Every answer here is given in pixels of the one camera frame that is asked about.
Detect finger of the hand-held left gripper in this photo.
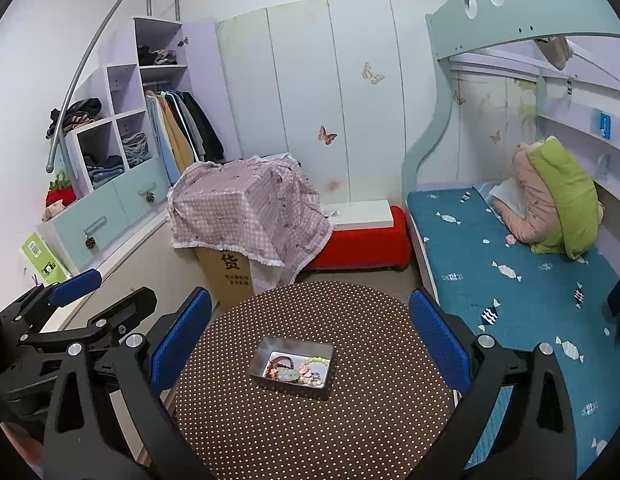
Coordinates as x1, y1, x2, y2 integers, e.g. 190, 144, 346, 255
17, 286, 158, 356
0, 267, 104, 335

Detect white wardrobe doors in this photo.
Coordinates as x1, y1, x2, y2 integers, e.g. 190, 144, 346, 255
217, 0, 462, 202

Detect white pillow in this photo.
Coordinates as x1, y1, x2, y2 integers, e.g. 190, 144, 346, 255
482, 179, 522, 212

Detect folded dark clothes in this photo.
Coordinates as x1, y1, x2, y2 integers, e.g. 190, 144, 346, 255
137, 44, 179, 67

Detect pink padded jacket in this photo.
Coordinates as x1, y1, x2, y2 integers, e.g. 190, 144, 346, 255
490, 141, 557, 244

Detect teal fish-print mattress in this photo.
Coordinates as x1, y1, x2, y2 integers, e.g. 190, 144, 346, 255
406, 187, 620, 480

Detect red strawberry bag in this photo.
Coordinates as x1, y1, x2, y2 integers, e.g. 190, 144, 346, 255
45, 171, 79, 209

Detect brown polka-dot round table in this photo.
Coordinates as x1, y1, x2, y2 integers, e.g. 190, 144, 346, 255
172, 281, 464, 480

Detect red storage bench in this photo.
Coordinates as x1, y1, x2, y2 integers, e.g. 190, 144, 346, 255
304, 206, 412, 274

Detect silver metal tin box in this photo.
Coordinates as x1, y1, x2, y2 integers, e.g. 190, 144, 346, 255
247, 336, 336, 401

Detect folded blue jeans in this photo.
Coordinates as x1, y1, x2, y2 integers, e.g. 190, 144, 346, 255
84, 155, 126, 189

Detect beige butterfly wall sticker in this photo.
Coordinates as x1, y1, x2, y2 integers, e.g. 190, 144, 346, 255
361, 62, 386, 86

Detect light teal bunk bed frame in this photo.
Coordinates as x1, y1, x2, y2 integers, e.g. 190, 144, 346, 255
400, 0, 620, 197

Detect green cardboard box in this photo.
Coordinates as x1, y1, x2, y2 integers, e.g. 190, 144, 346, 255
21, 232, 74, 284

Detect row of hanging clothes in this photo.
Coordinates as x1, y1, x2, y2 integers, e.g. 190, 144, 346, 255
144, 88, 226, 187

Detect grey metal handrail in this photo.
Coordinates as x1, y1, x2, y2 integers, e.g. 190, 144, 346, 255
46, 0, 185, 176

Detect pink checked cloth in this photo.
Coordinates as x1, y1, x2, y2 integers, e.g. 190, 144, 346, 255
167, 154, 336, 286

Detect cream bead bracelet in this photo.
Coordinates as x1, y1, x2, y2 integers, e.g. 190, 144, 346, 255
304, 356, 328, 387

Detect white flat box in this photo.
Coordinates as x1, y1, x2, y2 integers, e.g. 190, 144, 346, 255
323, 199, 396, 232

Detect white low cabinet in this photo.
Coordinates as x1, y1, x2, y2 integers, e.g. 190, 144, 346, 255
37, 210, 203, 333

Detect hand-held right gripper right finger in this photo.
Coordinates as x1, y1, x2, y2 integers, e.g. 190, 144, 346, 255
407, 287, 582, 480

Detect pile of dark clothes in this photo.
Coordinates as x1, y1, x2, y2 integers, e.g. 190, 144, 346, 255
46, 97, 104, 139

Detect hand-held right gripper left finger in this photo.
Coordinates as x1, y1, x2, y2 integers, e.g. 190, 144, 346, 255
41, 287, 214, 480

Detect purple and teal shelf unit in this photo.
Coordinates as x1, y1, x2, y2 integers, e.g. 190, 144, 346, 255
37, 16, 232, 272

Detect dark red bead bracelet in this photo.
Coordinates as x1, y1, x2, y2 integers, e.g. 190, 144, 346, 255
267, 353, 295, 376

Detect brown cardboard box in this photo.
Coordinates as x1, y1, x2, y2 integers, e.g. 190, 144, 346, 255
195, 245, 257, 307

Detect folded grey clothes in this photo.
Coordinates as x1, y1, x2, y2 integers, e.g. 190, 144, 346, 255
120, 132, 152, 169

